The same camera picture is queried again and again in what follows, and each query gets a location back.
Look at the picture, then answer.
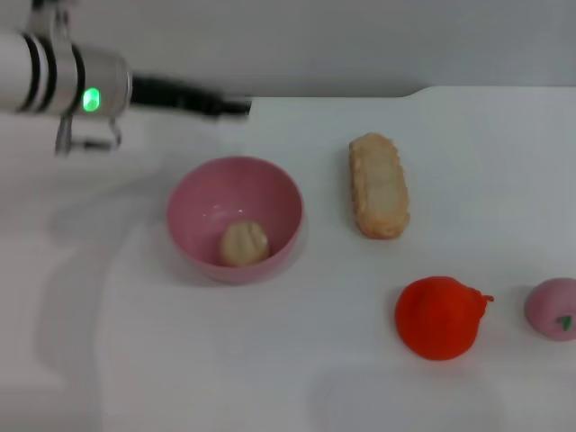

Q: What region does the orange-red tomato toy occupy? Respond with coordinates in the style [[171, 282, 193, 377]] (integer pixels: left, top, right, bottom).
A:
[[395, 275, 495, 362]]

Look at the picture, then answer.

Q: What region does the pink peach bun toy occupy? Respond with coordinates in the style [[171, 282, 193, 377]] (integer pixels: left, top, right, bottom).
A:
[[524, 277, 576, 343]]

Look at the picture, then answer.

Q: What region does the round beige egg yolk pastry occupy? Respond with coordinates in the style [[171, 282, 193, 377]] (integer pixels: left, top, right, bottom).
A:
[[219, 220, 272, 267]]

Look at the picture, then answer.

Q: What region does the pink plastic bowl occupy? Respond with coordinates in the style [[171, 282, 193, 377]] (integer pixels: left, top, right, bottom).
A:
[[166, 156, 305, 285]]

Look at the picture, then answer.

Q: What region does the left arm grey cable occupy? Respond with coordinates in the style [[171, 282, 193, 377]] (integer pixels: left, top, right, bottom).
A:
[[53, 115, 123, 158]]

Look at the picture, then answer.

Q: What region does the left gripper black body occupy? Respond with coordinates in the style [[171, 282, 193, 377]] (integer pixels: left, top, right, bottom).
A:
[[128, 72, 226, 122]]

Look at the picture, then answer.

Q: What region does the long toasted bread loaf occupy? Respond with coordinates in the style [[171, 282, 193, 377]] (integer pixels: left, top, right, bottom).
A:
[[348, 131, 411, 240]]

